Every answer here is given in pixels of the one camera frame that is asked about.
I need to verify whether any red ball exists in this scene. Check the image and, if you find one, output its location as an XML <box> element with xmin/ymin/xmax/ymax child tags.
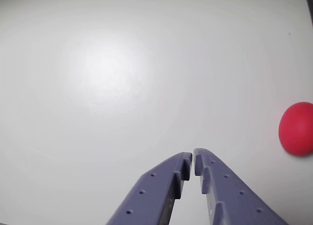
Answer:
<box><xmin>278</xmin><ymin>102</ymin><xmax>313</xmax><ymax>158</ymax></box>

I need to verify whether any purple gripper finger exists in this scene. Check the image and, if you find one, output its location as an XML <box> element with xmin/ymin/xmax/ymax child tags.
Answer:
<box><xmin>106</xmin><ymin>151</ymin><xmax>193</xmax><ymax>225</ymax></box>
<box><xmin>194</xmin><ymin>148</ymin><xmax>289</xmax><ymax>225</ymax></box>

